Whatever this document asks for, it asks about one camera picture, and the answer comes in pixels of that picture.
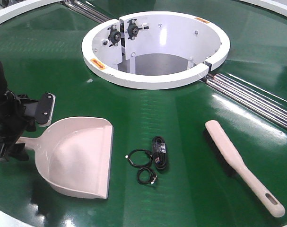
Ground black bearing mount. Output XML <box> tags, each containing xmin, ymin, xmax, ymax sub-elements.
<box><xmin>126</xmin><ymin>19</ymin><xmax>149</xmax><ymax>40</ymax></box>
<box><xmin>108</xmin><ymin>25</ymin><xmax>121</xmax><ymax>47</ymax></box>

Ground steel rollers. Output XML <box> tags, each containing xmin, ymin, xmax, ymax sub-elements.
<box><xmin>201</xmin><ymin>74</ymin><xmax>287</xmax><ymax>130</ymax></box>
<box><xmin>61</xmin><ymin>0</ymin><xmax>111</xmax><ymax>23</ymax></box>

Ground small black wire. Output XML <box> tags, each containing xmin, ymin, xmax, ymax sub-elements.
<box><xmin>136</xmin><ymin>167</ymin><xmax>158</xmax><ymax>185</ymax></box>

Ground green conveyor belt surface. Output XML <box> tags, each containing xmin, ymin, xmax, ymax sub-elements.
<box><xmin>0</xmin><ymin>3</ymin><xmax>287</xmax><ymax>227</ymax></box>

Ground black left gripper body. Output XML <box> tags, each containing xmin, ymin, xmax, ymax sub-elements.
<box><xmin>0</xmin><ymin>90</ymin><xmax>37</xmax><ymax>141</ymax></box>

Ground white central hub ring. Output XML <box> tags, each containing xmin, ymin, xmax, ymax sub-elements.
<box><xmin>81</xmin><ymin>10</ymin><xmax>231</xmax><ymax>90</ymax></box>

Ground white rim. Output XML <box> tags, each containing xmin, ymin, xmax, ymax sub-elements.
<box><xmin>0</xmin><ymin>0</ymin><xmax>60</xmax><ymax>24</ymax></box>
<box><xmin>0</xmin><ymin>210</ymin><xmax>31</xmax><ymax>227</ymax></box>
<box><xmin>241</xmin><ymin>0</ymin><xmax>287</xmax><ymax>17</ymax></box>

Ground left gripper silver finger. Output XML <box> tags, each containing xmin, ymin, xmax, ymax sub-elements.
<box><xmin>0</xmin><ymin>135</ymin><xmax>29</xmax><ymax>161</ymax></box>

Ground beige hand brush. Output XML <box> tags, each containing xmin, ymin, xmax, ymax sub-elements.
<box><xmin>205</xmin><ymin>120</ymin><xmax>286</xmax><ymax>218</ymax></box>

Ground white outer rim top right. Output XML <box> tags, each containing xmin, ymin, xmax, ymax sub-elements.
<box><xmin>241</xmin><ymin>0</ymin><xmax>287</xmax><ymax>17</ymax></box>

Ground pink plastic dustpan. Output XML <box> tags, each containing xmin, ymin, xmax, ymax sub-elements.
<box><xmin>5</xmin><ymin>116</ymin><xmax>113</xmax><ymax>199</ymax></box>

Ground black USB cable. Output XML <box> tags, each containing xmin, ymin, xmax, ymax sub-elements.
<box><xmin>151</xmin><ymin>135</ymin><xmax>169</xmax><ymax>172</ymax></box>

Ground white outer rim bottom left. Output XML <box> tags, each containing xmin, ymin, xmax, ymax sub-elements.
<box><xmin>0</xmin><ymin>210</ymin><xmax>31</xmax><ymax>227</ymax></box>

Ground white outer rim top left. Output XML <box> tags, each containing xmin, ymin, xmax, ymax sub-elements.
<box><xmin>0</xmin><ymin>0</ymin><xmax>60</xmax><ymax>24</ymax></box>

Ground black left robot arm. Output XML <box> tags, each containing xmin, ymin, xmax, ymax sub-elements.
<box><xmin>0</xmin><ymin>62</ymin><xmax>36</xmax><ymax>162</ymax></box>

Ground left black bearing mount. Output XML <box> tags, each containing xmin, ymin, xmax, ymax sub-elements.
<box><xmin>108</xmin><ymin>25</ymin><xmax>121</xmax><ymax>47</ymax></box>

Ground steel rollers top left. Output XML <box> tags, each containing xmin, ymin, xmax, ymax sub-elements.
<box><xmin>61</xmin><ymin>0</ymin><xmax>111</xmax><ymax>23</ymax></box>

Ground steel rollers right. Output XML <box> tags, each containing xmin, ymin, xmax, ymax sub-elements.
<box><xmin>201</xmin><ymin>74</ymin><xmax>287</xmax><ymax>130</ymax></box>

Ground right black bearing mount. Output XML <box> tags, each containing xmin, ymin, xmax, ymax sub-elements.
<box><xmin>126</xmin><ymin>19</ymin><xmax>149</xmax><ymax>40</ymax></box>

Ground large black wire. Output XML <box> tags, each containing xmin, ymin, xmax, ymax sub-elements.
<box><xmin>125</xmin><ymin>148</ymin><xmax>153</xmax><ymax>168</ymax></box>

